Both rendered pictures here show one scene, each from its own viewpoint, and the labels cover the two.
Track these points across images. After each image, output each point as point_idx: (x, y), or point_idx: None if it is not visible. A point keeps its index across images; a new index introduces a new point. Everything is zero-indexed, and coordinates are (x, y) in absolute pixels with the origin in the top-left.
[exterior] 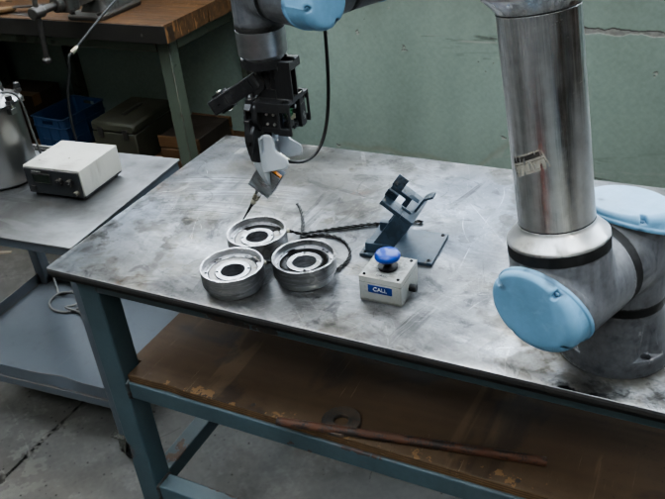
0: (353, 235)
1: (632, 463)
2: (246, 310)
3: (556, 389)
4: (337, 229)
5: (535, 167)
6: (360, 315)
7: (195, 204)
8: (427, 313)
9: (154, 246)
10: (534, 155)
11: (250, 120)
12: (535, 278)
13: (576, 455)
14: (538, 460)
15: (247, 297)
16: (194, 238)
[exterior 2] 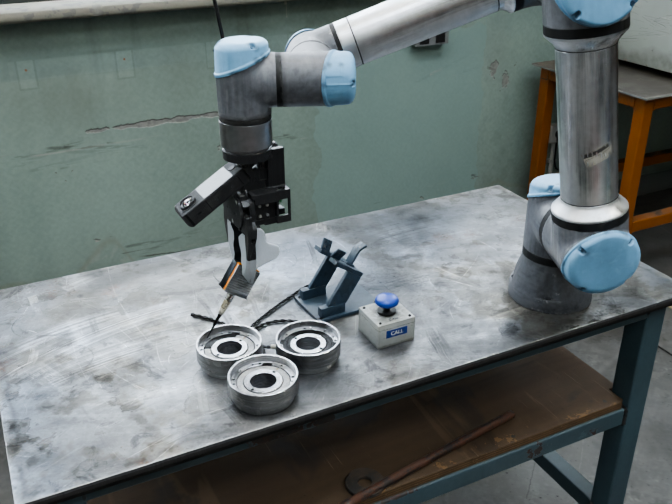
0: (285, 313)
1: (543, 385)
2: (313, 406)
3: (570, 331)
4: (266, 315)
5: (605, 155)
6: (399, 359)
7: (82, 361)
8: (435, 333)
9: (114, 414)
10: (605, 147)
11: (250, 216)
12: (617, 234)
13: (515, 401)
14: (510, 415)
15: (294, 398)
16: (144, 386)
